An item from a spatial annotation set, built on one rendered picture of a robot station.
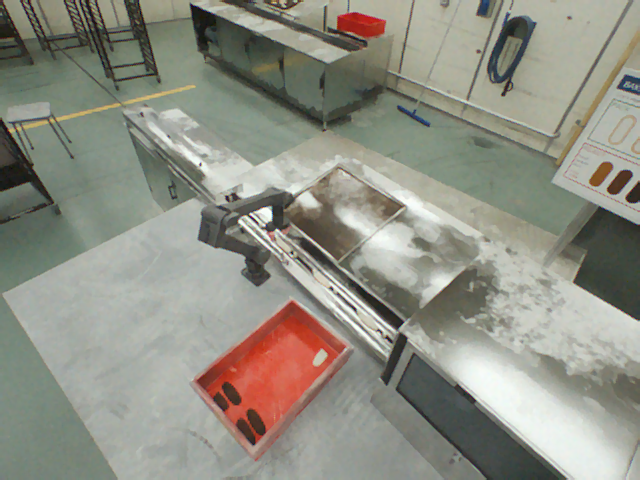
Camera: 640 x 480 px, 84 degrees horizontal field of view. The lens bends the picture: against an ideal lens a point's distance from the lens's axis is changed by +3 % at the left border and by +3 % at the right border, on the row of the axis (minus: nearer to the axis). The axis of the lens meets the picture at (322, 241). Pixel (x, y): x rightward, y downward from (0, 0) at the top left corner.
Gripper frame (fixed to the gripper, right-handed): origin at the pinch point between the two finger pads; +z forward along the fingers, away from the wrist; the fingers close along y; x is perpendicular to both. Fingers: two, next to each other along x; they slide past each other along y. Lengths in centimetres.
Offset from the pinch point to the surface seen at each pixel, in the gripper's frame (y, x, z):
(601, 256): -169, 112, 30
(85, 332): 84, -12, 13
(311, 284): 3.9, 29.5, 5.4
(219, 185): 1, -51, -2
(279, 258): 5.3, 8.1, 5.1
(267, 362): 38, 44, 11
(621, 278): -169, 127, 37
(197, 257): 32.2, -20.5, 10.2
